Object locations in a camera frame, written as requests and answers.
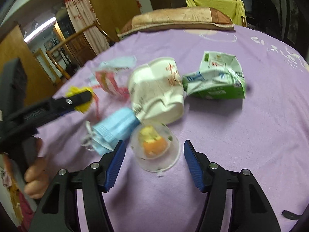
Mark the white crushed paper cup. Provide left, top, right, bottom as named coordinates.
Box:
left=128, top=57, right=184, bottom=125

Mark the person left hand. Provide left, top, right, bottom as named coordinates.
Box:
left=23, top=137, right=50, bottom=200

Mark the yellow crumpled ball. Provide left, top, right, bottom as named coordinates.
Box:
left=65, top=86, right=94, bottom=113

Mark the wooden door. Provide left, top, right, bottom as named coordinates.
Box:
left=0, top=24, right=59, bottom=107

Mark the blue surgical mask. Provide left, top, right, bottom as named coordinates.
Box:
left=81, top=107, right=140, bottom=156

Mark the pink snack wrapper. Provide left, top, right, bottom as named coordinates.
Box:
left=94, top=67, right=131, bottom=100

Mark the wooden armchair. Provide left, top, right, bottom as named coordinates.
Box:
left=46, top=21, right=118, bottom=80

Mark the light blue flat mask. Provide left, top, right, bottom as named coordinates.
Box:
left=88, top=55, right=137, bottom=83

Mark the clear cup with orange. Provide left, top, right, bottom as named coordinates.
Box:
left=130, top=122, right=181, bottom=177

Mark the pink patterned curtain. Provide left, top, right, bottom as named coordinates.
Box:
left=65, top=0, right=110, bottom=55

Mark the purple bed sheet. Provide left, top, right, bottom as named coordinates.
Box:
left=36, top=25, right=309, bottom=232

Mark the green white milk carton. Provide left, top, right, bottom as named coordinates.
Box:
left=182, top=51, right=246, bottom=100

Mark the brown satin pillow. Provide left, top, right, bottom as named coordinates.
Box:
left=117, top=7, right=234, bottom=37

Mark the yellow cloth on chair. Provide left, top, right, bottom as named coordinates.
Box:
left=186, top=0, right=247, bottom=27

